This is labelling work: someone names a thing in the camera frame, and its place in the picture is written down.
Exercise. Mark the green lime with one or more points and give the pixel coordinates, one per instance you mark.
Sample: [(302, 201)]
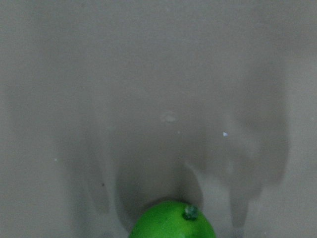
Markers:
[(172, 219)]

